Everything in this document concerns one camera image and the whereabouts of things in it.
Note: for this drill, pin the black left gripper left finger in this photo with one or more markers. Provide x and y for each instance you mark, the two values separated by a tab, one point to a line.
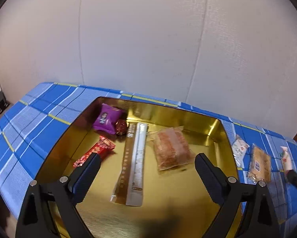
36	218

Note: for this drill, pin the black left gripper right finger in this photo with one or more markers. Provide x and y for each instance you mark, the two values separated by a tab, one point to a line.
259	217

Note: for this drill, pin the white green red snack packet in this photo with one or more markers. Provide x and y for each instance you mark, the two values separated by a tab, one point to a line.
286	160

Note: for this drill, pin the clear packet rice crisp cake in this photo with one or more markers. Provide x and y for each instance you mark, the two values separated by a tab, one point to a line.
260	165

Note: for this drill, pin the clear packet pink cake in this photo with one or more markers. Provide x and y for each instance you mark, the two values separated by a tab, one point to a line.
171	148

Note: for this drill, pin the long brown silver stick packet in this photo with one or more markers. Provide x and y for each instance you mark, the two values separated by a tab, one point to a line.
129	187

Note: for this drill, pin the blue plaid tablecloth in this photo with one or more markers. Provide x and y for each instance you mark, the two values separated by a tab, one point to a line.
31	127

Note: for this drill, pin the gold metal tray box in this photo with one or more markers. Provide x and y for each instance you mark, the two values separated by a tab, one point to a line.
175	201

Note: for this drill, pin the red patterned candy wrapper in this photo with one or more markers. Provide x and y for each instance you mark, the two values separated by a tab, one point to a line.
102	148

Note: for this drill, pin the small dark red candy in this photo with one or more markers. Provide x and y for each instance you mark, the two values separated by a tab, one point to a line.
121	127

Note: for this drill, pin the purple candy packet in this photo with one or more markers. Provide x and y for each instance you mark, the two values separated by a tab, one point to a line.
107	119

